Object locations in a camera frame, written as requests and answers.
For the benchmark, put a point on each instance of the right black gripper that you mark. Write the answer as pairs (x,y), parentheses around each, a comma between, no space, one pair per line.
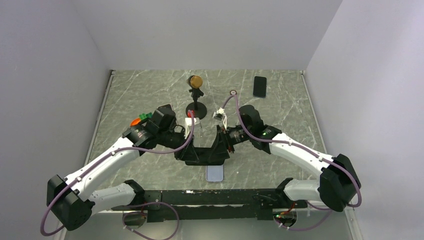
(222,145)

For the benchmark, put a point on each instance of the lilac phone case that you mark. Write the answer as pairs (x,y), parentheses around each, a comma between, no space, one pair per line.
(214,173)

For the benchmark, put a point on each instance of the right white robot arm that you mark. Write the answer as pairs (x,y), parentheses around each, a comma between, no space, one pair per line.
(336,185)

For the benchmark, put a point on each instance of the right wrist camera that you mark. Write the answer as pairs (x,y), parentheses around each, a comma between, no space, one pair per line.
(220,115)

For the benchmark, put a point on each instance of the blue smartphone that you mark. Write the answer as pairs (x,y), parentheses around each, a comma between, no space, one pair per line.
(259,87)

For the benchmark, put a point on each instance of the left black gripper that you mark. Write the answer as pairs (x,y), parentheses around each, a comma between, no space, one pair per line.
(188,153)

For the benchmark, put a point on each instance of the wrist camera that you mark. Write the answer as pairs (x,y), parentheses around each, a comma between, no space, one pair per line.
(190,121)
(220,115)

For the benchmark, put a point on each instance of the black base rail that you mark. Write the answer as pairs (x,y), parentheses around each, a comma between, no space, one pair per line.
(212,204)

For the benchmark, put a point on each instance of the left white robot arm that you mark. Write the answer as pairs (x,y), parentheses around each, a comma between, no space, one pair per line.
(75,198)

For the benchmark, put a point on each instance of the orange toy with blocks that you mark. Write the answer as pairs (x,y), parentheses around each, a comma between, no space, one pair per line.
(142,118)

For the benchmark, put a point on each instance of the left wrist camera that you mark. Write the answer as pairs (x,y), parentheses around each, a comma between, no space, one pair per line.
(190,121)

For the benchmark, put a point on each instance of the black phone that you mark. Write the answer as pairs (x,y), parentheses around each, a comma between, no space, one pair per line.
(204,157)

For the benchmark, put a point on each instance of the phone in pink case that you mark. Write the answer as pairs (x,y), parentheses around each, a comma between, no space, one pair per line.
(168,106)

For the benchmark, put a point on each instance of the black stand with gold disc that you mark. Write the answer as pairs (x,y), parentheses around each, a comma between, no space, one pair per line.
(196,108)

